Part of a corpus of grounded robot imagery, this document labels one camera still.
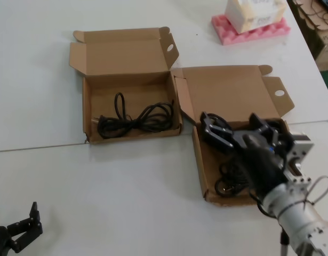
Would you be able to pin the empty-lidded brown cardboard box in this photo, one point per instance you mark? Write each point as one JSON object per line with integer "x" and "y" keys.
{"x": 131, "y": 61}

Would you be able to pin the white paper box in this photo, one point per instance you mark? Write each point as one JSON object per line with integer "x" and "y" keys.
{"x": 239, "y": 16}

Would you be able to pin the stack of cardboard sheets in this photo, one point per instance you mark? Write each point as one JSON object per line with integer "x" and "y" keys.
{"x": 310, "y": 16}

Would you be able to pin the black keyboard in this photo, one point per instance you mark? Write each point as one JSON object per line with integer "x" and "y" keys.
{"x": 327, "y": 4}

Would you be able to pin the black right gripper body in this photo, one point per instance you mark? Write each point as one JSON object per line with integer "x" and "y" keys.
{"x": 259, "y": 160}

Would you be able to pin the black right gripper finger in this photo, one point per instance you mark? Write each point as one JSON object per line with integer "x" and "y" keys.
{"x": 217, "y": 138}
{"x": 265, "y": 126}

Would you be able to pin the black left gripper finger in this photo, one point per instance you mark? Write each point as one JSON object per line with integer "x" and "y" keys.
{"x": 25, "y": 230}

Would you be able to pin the pink foam pad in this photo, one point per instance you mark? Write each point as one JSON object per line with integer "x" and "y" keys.
{"x": 229, "y": 37}

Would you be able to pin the printed cardboard carton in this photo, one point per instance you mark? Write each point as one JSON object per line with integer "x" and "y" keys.
{"x": 326, "y": 48}

